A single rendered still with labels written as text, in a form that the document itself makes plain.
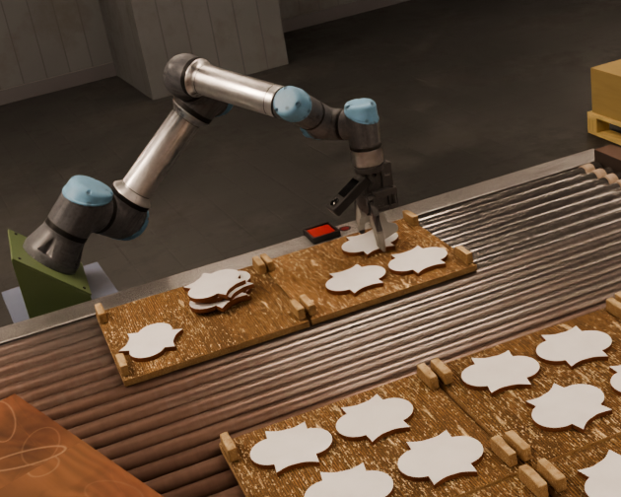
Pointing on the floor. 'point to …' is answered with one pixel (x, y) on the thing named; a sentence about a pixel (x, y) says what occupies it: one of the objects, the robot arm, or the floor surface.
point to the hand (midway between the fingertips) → (370, 243)
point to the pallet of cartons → (617, 100)
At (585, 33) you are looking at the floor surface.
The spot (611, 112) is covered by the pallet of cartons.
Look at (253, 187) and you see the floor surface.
